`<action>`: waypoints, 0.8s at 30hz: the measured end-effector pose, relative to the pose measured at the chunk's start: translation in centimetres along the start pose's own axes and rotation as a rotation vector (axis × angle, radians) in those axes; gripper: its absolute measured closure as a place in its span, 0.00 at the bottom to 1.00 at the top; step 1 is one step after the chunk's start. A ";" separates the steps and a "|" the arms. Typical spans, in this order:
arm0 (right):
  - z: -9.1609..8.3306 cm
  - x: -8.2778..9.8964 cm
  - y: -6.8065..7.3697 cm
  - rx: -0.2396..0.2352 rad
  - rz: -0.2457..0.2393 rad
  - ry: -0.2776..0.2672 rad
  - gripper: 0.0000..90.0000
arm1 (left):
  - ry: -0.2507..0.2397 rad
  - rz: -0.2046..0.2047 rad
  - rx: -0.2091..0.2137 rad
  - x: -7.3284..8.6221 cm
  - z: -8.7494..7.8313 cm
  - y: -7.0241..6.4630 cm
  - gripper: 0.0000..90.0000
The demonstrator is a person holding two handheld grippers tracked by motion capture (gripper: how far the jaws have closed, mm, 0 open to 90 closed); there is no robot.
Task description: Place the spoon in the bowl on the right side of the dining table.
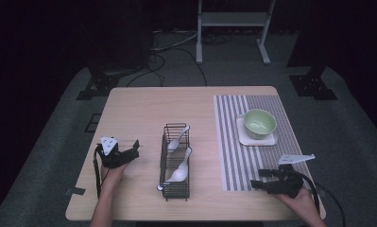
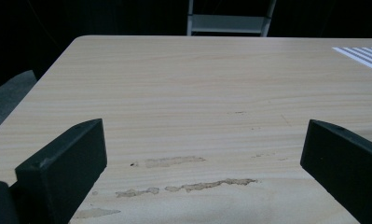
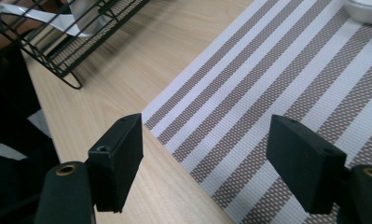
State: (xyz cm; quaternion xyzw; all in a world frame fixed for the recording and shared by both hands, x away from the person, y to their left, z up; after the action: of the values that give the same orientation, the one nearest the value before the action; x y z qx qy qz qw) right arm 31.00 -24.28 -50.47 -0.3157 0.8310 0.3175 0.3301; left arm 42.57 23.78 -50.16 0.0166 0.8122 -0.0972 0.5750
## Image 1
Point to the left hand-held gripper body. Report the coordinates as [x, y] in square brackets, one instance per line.
[112, 159]

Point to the white metal stand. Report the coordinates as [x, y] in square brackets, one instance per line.
[233, 19]

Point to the person's left hand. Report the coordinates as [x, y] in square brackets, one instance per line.
[112, 176]

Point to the green bowl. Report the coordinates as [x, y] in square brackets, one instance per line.
[259, 124]

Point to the black stand base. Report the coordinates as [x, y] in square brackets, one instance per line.
[312, 86]
[96, 88]

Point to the white ceramic spoon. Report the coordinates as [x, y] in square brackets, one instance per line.
[160, 188]
[173, 144]
[180, 171]

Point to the striped grey placemat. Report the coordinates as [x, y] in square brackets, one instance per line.
[236, 164]

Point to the grey tape strip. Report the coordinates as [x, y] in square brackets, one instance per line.
[75, 191]

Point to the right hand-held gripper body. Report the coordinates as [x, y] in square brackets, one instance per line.
[288, 184]

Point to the person's right hand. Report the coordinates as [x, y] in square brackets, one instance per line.
[301, 205]

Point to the white square coaster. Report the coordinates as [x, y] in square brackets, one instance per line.
[258, 142]

